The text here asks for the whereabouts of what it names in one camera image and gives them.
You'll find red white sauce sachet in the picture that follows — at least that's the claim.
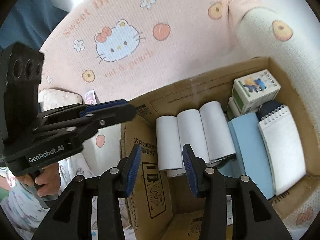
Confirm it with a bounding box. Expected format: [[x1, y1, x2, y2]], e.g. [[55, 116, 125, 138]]
[[84, 89, 97, 105]]

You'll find white paper roll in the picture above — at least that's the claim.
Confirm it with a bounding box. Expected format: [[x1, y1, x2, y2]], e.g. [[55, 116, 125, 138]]
[[200, 101, 236, 164], [156, 115, 183, 170], [177, 109, 209, 163]]

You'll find person's left hand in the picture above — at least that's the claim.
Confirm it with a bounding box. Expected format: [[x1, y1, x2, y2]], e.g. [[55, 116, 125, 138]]
[[16, 163, 61, 197]]

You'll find cream patterned pillow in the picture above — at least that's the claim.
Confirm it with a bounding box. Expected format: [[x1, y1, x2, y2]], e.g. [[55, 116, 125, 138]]
[[38, 89, 82, 112]]

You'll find light blue flat pack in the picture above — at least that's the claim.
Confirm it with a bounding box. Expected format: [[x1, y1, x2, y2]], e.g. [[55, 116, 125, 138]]
[[218, 113, 274, 199]]

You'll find white spiral notepad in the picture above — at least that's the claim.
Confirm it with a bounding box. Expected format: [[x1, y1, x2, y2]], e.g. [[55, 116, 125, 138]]
[[258, 105, 306, 196]]

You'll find pink Hello Kitty blanket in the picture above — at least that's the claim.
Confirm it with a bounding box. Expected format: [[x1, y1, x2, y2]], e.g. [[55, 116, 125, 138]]
[[37, 0, 320, 240]]

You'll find white paper roll in box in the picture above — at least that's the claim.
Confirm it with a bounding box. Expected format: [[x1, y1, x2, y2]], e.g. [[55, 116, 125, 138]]
[[200, 101, 236, 164]]

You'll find brown cardboard box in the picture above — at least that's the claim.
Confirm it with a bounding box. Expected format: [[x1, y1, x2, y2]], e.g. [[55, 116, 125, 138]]
[[121, 57, 319, 239]]

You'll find dark blue cloth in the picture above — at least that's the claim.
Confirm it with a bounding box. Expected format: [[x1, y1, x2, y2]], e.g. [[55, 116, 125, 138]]
[[256, 100, 282, 121]]

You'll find dark teal curtain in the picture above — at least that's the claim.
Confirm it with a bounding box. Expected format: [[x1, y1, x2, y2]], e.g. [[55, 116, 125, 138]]
[[1, 0, 68, 50]]

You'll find green white cartoon box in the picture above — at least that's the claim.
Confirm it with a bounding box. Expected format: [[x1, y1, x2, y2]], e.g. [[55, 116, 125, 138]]
[[232, 69, 281, 114]]

